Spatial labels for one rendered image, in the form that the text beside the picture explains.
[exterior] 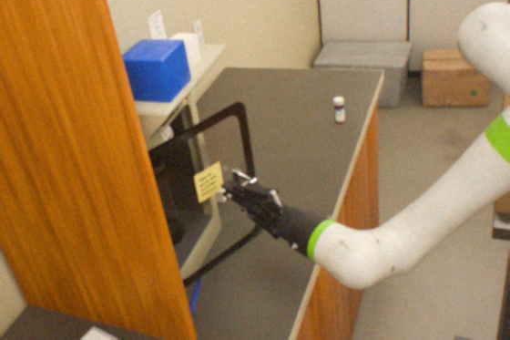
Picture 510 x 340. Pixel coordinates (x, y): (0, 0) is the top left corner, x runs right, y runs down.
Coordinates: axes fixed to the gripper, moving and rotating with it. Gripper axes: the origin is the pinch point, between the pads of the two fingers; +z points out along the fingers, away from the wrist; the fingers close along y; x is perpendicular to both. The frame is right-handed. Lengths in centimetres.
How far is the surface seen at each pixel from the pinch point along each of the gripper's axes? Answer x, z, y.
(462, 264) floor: -122, 5, -120
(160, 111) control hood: 16.5, -3.7, 31.0
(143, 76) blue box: 15.4, 1.3, 36.7
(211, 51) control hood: -7.2, 9.3, 31.0
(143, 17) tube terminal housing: 5.7, 13.0, 43.0
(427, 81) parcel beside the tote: -238, 95, -101
